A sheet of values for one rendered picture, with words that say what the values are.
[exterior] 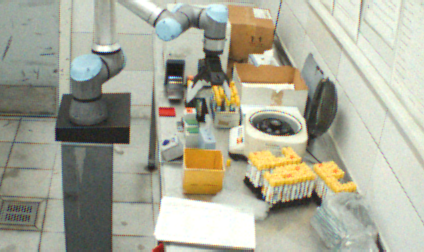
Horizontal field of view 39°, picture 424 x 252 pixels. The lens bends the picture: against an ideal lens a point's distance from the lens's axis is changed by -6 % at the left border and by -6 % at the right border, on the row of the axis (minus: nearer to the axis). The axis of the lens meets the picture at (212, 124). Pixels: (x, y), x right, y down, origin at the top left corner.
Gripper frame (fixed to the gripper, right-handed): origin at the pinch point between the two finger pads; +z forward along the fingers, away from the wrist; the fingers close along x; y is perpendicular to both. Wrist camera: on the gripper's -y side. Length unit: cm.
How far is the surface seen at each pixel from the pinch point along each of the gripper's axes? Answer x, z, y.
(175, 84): 2.2, 15.0, 46.6
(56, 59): 52, 64, 192
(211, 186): 3.7, 17.6, -26.2
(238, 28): -37, 6, 91
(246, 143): -14.0, 14.0, -5.4
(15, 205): 79, 109, 93
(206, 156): 2.8, 13.8, -13.5
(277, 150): -24.0, 13.9, -11.4
